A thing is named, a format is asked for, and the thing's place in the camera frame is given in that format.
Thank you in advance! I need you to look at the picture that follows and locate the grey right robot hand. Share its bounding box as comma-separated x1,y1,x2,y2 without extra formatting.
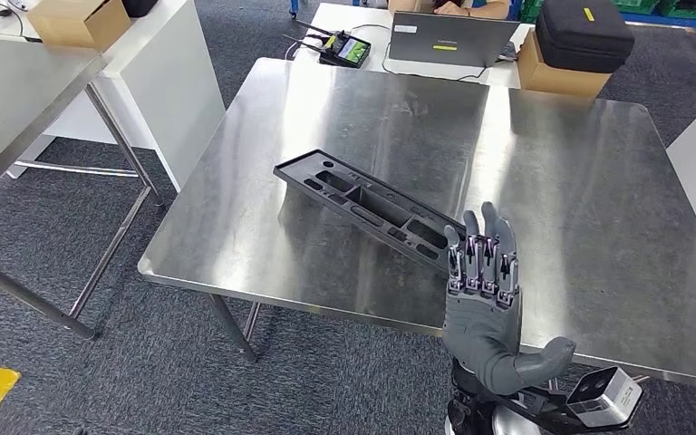
441,201,577,398

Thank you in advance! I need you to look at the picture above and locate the black plastic bracket part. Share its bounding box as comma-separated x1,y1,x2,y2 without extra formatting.
273,149,469,277

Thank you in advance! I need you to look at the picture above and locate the stainless steel workbench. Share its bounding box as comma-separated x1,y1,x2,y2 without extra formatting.
138,56,696,392

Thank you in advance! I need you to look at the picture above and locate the blue steel shelf rack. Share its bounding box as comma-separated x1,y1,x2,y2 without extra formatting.
621,10,696,33

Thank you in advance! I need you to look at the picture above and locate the cardboard box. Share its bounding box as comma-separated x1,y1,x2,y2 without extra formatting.
26,0,131,53
517,28,614,99

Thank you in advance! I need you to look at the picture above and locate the grey laptop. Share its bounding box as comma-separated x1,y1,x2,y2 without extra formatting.
388,10,521,68

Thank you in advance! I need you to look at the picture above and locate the black remote controller with screen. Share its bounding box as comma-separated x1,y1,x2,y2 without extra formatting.
283,19,373,69

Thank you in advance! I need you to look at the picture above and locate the black carrying case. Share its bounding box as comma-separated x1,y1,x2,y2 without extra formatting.
534,0,636,74

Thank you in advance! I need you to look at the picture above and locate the person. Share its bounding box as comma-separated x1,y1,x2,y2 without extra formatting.
386,0,511,20

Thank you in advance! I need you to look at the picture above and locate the black object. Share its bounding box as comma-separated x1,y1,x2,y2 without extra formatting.
121,0,160,18

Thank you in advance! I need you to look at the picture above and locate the stainless steel table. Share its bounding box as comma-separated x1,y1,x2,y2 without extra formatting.
0,36,167,342

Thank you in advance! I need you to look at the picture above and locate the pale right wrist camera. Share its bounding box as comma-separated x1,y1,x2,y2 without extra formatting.
565,366,644,429

